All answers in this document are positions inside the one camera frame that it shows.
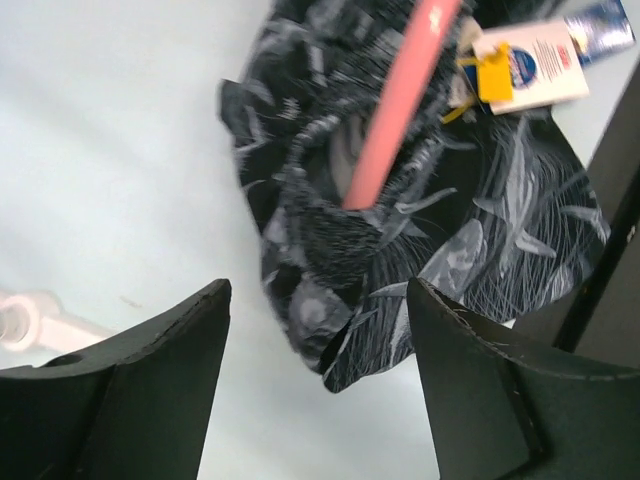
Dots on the silver clothes rack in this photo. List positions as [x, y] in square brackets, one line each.
[38, 319]

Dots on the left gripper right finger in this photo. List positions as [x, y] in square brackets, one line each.
[504, 406]

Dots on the blue card tag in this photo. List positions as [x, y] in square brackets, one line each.
[599, 31]

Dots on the dark patterned shorts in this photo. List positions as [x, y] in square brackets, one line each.
[497, 213]

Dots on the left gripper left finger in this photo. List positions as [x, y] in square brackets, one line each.
[134, 406]

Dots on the white paper price tag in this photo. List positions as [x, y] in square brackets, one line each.
[544, 66]

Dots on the pink hanger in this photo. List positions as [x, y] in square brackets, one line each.
[404, 86]

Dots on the yellow plastic tag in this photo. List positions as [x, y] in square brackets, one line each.
[487, 80]

